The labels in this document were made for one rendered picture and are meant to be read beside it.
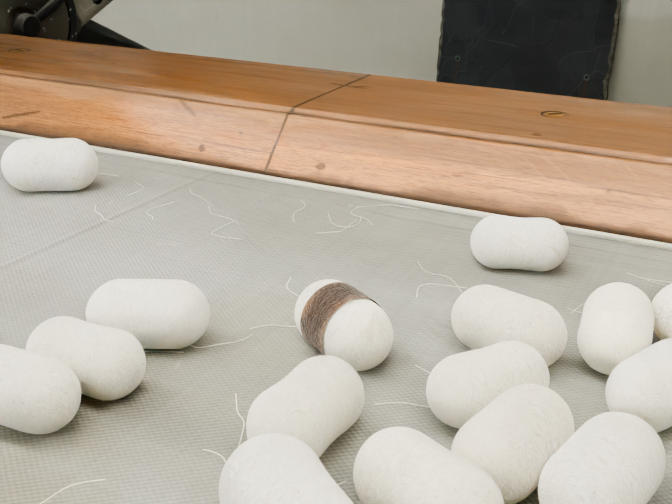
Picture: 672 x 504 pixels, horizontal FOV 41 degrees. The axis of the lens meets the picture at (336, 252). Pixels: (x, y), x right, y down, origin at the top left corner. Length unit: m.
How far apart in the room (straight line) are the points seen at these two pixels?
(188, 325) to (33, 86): 0.27
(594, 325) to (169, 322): 0.11
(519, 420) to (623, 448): 0.02
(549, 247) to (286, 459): 0.15
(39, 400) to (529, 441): 0.11
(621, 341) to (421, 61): 2.26
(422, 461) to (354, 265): 0.14
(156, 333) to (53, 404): 0.04
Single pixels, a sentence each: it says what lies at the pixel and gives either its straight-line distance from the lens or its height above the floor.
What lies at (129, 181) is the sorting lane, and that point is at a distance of 0.39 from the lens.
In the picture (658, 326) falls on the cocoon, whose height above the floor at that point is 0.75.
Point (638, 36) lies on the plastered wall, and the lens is 2.31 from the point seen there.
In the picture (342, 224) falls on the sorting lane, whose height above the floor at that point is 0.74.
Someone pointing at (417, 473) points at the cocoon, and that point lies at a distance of 0.18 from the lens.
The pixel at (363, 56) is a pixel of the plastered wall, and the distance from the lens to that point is 2.56.
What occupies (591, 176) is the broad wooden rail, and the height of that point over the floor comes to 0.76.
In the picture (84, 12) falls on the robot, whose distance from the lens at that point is 0.96.
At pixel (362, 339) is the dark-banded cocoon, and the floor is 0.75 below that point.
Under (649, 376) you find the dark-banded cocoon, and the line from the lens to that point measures 0.22.
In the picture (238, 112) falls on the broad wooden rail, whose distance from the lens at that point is 0.42.
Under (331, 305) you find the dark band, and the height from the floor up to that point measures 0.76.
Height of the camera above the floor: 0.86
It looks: 23 degrees down
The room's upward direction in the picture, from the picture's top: 1 degrees clockwise
